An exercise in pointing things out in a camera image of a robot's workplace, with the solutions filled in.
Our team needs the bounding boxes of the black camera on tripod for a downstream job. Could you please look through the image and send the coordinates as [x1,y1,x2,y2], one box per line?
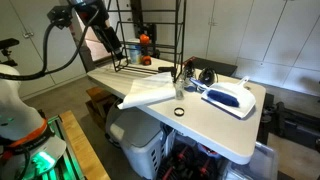
[0,38,20,67]

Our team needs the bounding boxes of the clear plastic storage bin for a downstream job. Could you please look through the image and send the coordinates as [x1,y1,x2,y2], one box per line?
[226,141,279,180]

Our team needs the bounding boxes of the black gym equipment base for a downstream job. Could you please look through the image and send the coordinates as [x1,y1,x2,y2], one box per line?
[263,93,320,151]

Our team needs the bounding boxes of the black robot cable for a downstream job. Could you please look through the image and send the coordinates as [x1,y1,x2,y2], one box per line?
[0,4,101,82]

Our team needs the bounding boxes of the black wire rack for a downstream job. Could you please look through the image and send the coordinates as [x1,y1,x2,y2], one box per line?
[106,0,188,84]

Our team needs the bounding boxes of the white cabinet doors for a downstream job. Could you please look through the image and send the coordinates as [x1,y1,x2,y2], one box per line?
[183,0,320,98]
[0,0,88,99]

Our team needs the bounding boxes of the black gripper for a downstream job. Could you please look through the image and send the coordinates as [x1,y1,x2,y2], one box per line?
[93,24,126,62]

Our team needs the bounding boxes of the orange power drill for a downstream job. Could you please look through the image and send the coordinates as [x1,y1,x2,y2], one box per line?
[139,33,153,66]

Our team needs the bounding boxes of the clear glass jar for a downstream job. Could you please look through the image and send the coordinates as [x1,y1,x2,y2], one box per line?
[174,79,185,100]

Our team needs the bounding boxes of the brown wooden crate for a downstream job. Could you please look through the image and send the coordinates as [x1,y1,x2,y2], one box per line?
[84,86,118,131]

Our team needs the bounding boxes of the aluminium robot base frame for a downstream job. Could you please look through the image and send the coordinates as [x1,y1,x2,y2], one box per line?
[39,114,84,180]

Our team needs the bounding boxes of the white kitchen paper sheet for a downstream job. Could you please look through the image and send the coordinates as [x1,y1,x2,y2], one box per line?
[117,71,178,110]

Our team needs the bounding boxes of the black jar lid ring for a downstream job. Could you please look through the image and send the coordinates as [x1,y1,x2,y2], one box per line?
[173,107,185,117]

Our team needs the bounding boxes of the wooden workbench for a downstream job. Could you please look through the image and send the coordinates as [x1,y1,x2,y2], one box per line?
[59,110,111,180]

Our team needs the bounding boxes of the black tool with red tip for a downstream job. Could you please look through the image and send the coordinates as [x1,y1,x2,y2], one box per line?
[182,55,198,83]

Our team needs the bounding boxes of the white wipes canister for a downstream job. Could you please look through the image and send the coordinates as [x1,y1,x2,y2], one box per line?
[127,38,143,65]

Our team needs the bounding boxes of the white laundry basket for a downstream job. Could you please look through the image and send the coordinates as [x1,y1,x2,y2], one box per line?
[105,106,176,180]

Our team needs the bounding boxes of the blue hand brush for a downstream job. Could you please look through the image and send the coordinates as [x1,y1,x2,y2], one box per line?
[189,78,240,108]

